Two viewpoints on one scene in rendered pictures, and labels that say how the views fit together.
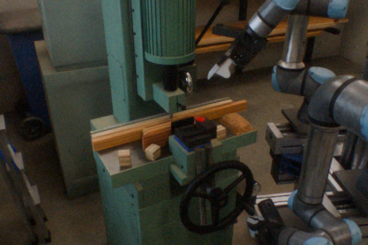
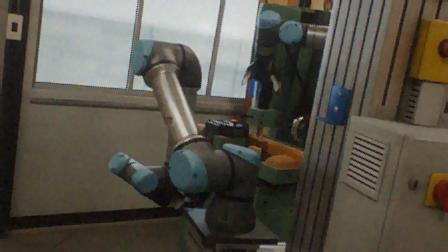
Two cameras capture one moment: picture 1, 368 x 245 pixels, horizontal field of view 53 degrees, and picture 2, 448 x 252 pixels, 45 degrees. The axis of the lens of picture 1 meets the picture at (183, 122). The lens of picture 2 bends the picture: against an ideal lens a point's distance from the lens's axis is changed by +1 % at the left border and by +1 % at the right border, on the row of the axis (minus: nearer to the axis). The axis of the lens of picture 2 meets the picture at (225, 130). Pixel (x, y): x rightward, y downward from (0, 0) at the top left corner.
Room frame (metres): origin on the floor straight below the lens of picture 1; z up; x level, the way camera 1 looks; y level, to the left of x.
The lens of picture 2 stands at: (0.59, -2.14, 1.37)
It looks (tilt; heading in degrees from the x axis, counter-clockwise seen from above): 10 degrees down; 77
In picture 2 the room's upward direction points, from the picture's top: 10 degrees clockwise
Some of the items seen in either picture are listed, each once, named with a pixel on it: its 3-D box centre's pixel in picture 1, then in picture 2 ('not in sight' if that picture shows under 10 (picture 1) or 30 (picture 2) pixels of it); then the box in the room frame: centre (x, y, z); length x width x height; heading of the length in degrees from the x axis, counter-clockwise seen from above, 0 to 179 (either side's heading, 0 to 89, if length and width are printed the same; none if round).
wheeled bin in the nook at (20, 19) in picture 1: (45, 71); not in sight; (2.88, 1.15, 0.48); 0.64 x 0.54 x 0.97; 116
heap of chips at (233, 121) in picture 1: (235, 120); (282, 160); (1.29, -0.21, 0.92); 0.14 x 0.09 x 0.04; 29
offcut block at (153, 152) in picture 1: (153, 152); not in sight; (1.06, 0.11, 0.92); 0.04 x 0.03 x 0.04; 149
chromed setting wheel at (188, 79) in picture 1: (183, 83); (302, 128); (1.42, 0.00, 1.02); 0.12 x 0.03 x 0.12; 29
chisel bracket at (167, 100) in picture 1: (169, 98); (264, 119); (1.27, 0.06, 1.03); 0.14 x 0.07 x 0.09; 29
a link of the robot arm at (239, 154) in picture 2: not in sight; (237, 168); (0.99, -0.67, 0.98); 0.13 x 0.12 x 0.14; 25
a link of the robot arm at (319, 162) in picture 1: (318, 152); (182, 118); (0.85, -0.37, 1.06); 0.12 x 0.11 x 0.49; 115
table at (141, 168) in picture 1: (183, 149); (235, 154); (1.15, 0.00, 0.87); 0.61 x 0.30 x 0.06; 119
